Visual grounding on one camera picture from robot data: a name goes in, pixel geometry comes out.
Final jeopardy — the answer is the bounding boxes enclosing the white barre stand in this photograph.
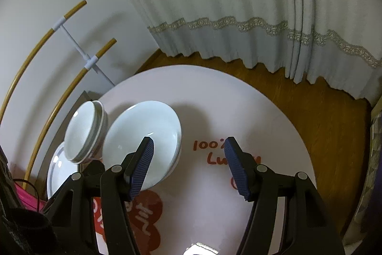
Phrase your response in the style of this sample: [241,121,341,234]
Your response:
[51,16,117,87]

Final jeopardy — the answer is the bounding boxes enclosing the white bowls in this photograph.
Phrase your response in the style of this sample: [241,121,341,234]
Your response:
[64,100,104,162]

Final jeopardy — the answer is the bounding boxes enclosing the patterned cloth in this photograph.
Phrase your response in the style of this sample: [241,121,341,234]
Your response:
[340,100,382,255]

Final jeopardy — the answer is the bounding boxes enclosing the long wooden barre rail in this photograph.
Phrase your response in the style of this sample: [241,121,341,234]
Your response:
[0,0,88,124]

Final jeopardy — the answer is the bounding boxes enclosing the wide white bowl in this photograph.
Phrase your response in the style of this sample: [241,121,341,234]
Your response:
[102,100,182,188]

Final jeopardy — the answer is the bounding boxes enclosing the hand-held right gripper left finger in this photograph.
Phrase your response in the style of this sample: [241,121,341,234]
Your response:
[45,136,155,255]

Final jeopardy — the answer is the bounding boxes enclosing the person's left forearm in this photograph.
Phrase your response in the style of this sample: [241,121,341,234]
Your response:
[0,207,56,255]

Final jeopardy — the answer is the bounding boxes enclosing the grey-rimmed white plate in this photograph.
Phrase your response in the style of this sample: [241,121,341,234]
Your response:
[47,141,80,199]

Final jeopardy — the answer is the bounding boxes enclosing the pink object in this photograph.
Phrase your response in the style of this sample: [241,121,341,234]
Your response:
[13,182,48,211]

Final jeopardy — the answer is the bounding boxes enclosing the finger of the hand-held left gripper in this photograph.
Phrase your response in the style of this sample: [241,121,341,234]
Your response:
[82,159,106,181]

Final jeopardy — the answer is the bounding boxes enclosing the black cable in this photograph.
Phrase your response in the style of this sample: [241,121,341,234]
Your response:
[13,179,41,211]

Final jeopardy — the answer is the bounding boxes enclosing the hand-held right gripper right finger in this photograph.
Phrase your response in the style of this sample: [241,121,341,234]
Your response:
[224,137,347,255]

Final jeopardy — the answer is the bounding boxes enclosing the pink printed table mat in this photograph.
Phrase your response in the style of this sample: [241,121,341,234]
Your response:
[90,64,317,255]

